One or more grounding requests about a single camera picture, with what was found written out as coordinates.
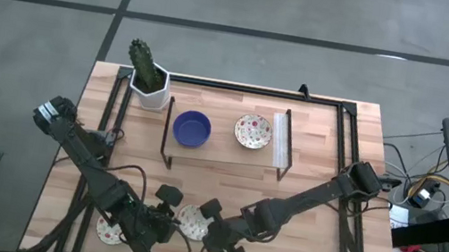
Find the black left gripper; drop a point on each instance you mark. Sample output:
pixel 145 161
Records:
pixel 163 229

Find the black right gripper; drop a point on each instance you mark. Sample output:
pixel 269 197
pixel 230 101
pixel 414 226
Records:
pixel 217 235

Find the floral patterned small plate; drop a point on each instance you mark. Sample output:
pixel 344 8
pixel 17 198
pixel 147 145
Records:
pixel 253 131
pixel 107 234
pixel 191 225

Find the small blue plastic bowl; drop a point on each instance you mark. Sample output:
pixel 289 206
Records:
pixel 191 130

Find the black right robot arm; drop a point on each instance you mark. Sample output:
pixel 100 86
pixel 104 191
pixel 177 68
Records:
pixel 308 193

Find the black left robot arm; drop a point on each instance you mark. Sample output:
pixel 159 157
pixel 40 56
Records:
pixel 80 153

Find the white translucent strip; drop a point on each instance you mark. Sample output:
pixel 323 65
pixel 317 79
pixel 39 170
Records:
pixel 280 139

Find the white hexagonal planter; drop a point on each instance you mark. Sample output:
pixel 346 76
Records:
pixel 156 99

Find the green cactus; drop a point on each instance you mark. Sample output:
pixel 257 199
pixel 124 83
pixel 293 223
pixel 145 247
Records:
pixel 144 63

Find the black clamp hook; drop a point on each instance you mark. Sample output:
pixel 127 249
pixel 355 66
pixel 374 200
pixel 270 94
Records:
pixel 304 91

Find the white paper sheet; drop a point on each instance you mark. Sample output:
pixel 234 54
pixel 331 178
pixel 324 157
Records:
pixel 399 216

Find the black metal table frame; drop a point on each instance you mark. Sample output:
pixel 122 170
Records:
pixel 257 90

